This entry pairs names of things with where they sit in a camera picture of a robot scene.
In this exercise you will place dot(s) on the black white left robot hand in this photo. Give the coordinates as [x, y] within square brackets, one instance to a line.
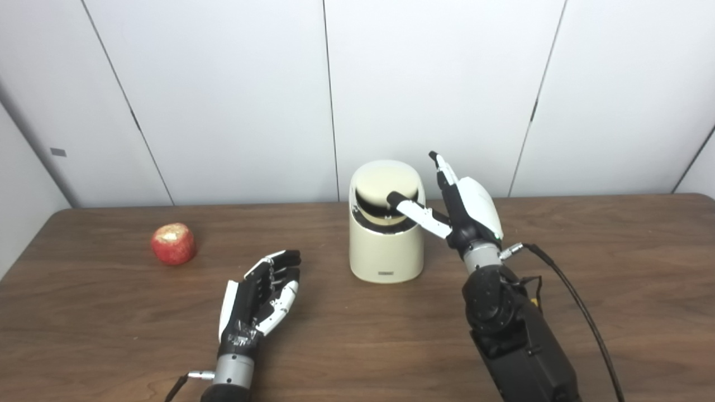
[246, 310]

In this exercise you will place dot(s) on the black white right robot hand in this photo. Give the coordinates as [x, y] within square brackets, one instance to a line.
[477, 209]

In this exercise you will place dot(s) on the red apple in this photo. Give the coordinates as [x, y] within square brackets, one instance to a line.
[174, 245]

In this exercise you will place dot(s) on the cream-colored lidded bin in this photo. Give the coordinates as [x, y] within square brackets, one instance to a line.
[385, 254]

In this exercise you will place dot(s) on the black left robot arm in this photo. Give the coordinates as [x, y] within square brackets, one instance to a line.
[232, 374]

